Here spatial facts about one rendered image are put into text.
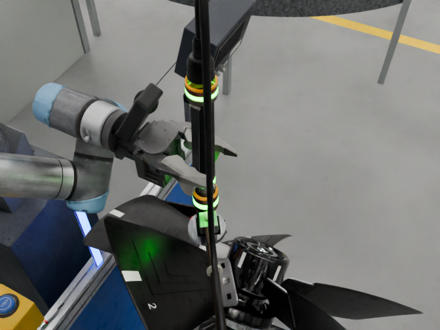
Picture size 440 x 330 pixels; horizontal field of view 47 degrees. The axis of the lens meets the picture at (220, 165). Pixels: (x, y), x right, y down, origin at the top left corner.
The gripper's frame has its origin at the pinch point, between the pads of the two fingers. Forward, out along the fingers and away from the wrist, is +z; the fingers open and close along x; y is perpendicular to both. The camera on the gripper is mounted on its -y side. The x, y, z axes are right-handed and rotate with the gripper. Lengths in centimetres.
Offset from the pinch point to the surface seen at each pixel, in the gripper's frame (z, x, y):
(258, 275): 8.7, 1.2, 26.3
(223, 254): -0.6, -2.3, 31.4
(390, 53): -1, -214, 127
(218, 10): -38, -70, 26
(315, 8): -41, -182, 90
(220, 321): 9.7, 18.1, 10.0
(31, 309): -34, 23, 44
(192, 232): -4.7, 2.2, 19.6
